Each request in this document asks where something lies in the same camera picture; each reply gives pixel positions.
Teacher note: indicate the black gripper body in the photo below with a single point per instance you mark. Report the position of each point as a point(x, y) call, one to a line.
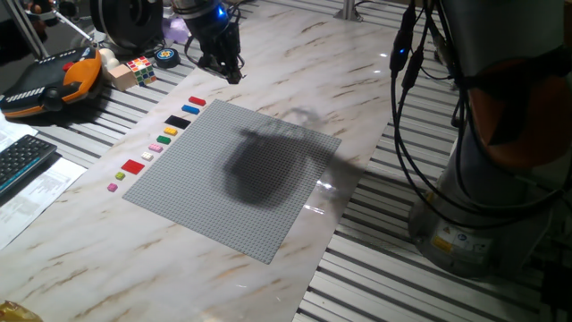
point(216, 38)

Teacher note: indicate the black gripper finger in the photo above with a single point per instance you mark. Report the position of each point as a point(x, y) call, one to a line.
point(234, 73)
point(213, 65)

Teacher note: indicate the small red Lego brick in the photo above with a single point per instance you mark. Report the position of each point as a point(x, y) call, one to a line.
point(197, 101)

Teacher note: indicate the long blue Lego brick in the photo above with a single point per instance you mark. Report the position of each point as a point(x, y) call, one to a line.
point(190, 109)

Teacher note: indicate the black Lego plate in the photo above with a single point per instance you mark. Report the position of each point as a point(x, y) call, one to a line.
point(177, 121)

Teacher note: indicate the yellow Lego brick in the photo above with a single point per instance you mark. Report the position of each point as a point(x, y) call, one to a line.
point(170, 131)

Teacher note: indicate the green Lego brick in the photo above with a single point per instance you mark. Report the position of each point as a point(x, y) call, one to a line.
point(163, 139)

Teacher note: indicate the pink Lego brick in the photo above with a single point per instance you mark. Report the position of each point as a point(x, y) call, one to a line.
point(155, 148)

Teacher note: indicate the white Lego brick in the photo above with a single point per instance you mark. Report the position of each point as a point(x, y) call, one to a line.
point(147, 156)

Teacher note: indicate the grey Lego baseplate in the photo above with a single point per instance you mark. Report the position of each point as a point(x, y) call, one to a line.
point(192, 179)

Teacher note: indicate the square red Lego plate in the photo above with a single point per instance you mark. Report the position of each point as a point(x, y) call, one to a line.
point(132, 166)

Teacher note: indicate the tiny lime Lego brick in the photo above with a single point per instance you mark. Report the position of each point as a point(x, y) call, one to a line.
point(120, 175)

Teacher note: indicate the tiny magenta Lego brick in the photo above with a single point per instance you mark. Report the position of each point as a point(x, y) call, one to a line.
point(112, 187)

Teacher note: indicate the purple plastic piece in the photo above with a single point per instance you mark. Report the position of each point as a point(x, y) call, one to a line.
point(175, 30)

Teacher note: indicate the small round puck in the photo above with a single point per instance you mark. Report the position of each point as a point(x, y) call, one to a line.
point(167, 57)

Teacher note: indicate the Rubik's cube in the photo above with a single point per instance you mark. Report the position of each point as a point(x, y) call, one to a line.
point(142, 70)

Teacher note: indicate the black filament spool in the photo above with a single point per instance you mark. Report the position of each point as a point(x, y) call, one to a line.
point(127, 22)

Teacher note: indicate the plain wooden cube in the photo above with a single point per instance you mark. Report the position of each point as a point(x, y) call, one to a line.
point(121, 77)

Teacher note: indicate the small white figurine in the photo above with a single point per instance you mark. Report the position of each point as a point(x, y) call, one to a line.
point(108, 58)

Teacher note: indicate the orange and black teach pendant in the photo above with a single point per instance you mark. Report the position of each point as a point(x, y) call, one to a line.
point(49, 85)

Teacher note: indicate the large white paper sheet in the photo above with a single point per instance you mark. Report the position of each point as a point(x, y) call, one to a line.
point(11, 132)

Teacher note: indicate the black computer keyboard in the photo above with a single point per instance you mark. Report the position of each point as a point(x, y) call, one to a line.
point(22, 161)

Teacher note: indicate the marble pattern mat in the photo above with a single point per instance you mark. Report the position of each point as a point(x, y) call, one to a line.
point(134, 268)

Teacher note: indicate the printed paper sheet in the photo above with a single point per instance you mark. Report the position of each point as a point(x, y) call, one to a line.
point(36, 201)

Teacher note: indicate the gold foil packet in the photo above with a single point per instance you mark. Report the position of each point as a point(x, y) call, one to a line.
point(15, 312)

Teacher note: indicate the aluminium frame profile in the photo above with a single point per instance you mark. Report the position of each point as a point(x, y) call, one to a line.
point(24, 27)
point(347, 11)

